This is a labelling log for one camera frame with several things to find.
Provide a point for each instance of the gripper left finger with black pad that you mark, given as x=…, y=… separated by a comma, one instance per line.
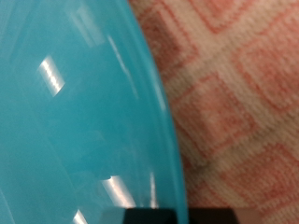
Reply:
x=149, y=216

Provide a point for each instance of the blue plastic plate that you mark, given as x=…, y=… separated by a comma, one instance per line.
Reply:
x=78, y=124

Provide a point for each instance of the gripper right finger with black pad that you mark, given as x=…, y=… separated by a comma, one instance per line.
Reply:
x=215, y=216

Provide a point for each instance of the pink checkered dish cloth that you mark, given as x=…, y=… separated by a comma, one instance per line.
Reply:
x=243, y=93

